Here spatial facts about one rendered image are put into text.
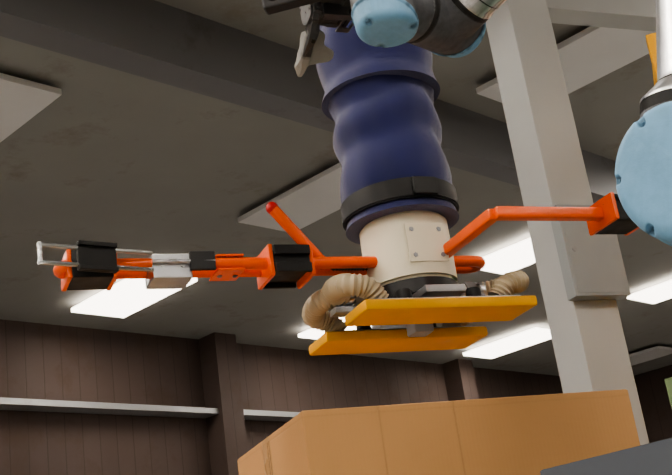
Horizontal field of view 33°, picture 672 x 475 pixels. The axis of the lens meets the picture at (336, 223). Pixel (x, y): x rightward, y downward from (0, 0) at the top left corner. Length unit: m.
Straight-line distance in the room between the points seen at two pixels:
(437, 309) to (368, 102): 0.44
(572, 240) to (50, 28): 3.15
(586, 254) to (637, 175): 2.30
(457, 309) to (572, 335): 1.55
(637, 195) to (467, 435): 0.74
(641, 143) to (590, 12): 4.09
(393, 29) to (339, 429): 0.62
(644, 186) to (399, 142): 0.95
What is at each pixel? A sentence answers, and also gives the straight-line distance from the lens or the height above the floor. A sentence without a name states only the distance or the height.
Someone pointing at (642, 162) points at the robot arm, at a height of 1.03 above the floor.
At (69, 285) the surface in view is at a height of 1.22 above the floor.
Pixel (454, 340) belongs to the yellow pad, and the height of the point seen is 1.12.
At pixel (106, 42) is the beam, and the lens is 5.93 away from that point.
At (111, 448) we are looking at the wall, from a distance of 11.76.
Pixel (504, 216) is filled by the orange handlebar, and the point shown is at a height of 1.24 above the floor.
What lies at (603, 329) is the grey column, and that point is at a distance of 3.53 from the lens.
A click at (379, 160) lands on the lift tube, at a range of 2.10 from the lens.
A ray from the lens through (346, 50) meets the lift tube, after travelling 2.21.
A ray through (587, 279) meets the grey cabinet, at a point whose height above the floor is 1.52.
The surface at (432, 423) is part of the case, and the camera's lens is 1.84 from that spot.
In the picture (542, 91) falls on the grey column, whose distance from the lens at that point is 3.78.
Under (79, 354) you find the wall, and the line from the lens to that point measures 11.81.
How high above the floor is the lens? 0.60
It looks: 20 degrees up
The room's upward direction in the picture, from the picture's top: 8 degrees counter-clockwise
